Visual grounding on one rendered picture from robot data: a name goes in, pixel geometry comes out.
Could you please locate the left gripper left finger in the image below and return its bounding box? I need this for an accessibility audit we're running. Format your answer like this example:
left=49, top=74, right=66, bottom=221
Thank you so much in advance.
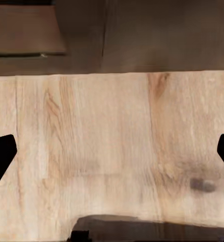
left=0, top=134, right=17, bottom=179

